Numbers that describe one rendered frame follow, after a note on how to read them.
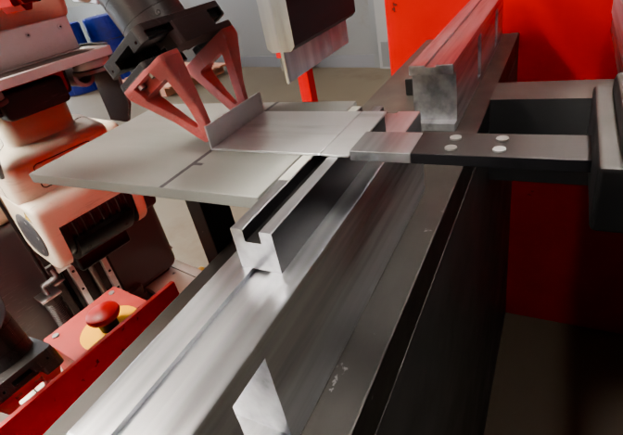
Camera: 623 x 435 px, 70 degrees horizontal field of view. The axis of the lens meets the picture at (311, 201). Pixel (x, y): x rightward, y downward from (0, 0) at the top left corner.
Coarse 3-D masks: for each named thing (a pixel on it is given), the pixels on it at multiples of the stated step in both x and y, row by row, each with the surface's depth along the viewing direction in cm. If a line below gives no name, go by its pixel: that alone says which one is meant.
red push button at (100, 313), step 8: (104, 304) 54; (112, 304) 54; (88, 312) 54; (96, 312) 53; (104, 312) 53; (112, 312) 53; (88, 320) 52; (96, 320) 52; (104, 320) 52; (112, 320) 53; (104, 328) 54; (112, 328) 54
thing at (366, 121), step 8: (368, 112) 39; (376, 112) 39; (384, 112) 38; (360, 120) 38; (368, 120) 38; (376, 120) 37; (352, 128) 37; (360, 128) 36; (368, 128) 36; (344, 136) 35; (352, 136) 35; (360, 136) 35; (336, 144) 34; (344, 144) 34; (352, 144) 34; (328, 152) 33; (336, 152) 33; (344, 152) 33
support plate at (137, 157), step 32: (128, 128) 49; (160, 128) 47; (64, 160) 43; (96, 160) 42; (128, 160) 40; (160, 160) 39; (192, 160) 37; (224, 160) 36; (256, 160) 35; (288, 160) 34; (128, 192) 36; (160, 192) 34; (192, 192) 33; (224, 192) 31; (256, 192) 30
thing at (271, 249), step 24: (384, 120) 41; (312, 168) 34; (336, 168) 33; (360, 168) 37; (288, 192) 31; (312, 192) 30; (336, 192) 33; (264, 216) 29; (288, 216) 27; (312, 216) 30; (240, 240) 27; (264, 240) 26; (288, 240) 28; (264, 264) 28; (288, 264) 28
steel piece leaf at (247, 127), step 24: (216, 120) 39; (240, 120) 42; (264, 120) 42; (288, 120) 41; (312, 120) 40; (336, 120) 39; (216, 144) 39; (240, 144) 38; (264, 144) 37; (288, 144) 36; (312, 144) 35
